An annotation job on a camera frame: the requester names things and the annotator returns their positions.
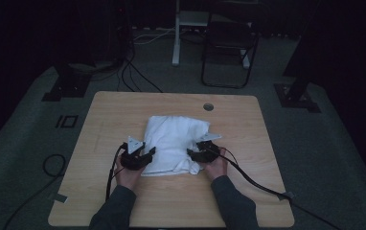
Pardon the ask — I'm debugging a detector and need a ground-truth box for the person's left hand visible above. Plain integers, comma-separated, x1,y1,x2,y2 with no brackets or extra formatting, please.
113,152,146,192

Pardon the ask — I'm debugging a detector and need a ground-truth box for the black stand with base plate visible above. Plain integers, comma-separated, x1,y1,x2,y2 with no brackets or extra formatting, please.
41,61,93,103
273,0,322,114

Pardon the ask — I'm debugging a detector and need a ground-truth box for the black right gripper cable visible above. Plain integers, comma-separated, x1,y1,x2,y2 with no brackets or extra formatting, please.
217,147,343,230

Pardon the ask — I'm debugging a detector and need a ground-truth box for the black folding chair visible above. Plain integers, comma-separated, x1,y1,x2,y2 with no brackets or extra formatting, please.
200,11,261,90

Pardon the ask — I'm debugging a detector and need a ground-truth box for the white desk frame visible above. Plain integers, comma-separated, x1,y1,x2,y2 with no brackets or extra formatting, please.
171,0,251,70

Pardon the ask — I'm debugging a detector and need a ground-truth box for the white cloth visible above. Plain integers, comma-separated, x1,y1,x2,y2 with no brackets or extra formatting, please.
141,114,212,177

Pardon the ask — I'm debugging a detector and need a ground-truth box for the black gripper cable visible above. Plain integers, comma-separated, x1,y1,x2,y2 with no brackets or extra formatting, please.
105,143,128,202
217,147,343,230

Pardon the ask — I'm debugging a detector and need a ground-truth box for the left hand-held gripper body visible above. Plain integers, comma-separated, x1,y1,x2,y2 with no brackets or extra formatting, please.
119,136,150,172

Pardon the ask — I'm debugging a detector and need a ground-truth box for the white floor cable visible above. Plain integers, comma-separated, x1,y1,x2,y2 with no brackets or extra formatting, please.
132,26,176,46

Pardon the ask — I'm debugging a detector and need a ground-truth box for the person's right hand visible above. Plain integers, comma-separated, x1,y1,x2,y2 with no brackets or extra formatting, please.
201,148,230,182

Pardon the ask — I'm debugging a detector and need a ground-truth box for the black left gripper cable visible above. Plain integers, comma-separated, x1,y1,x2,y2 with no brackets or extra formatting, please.
105,143,128,202

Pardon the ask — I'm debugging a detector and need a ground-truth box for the black floor cable loop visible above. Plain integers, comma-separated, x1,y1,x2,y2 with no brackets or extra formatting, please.
2,153,67,230

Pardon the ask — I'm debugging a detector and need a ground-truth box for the black floor cables bundle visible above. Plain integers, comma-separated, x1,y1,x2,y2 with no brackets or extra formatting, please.
116,47,165,94

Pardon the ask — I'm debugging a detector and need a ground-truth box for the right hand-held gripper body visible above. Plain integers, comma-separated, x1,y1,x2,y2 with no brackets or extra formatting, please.
194,132,223,164

